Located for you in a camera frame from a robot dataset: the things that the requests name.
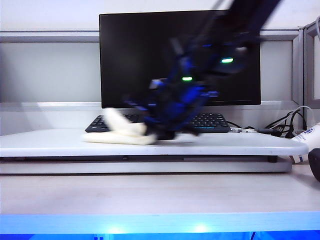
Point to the black and blue computer mouse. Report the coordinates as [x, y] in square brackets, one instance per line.
[315, 163]

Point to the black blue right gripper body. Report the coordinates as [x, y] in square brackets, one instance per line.
[175, 107]

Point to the white monitor riser stand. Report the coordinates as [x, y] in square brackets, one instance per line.
[62, 146]

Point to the white cloth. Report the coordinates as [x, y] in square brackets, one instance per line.
[117, 137]

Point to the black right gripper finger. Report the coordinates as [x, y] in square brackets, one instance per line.
[168, 135]
[153, 131]

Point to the black computer monitor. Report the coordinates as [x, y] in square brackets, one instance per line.
[135, 60]

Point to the grey partition with rail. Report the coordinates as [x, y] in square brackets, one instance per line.
[50, 70]

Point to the black computer keyboard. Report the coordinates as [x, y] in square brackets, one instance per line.
[212, 123]

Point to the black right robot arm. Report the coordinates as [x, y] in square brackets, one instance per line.
[245, 22]

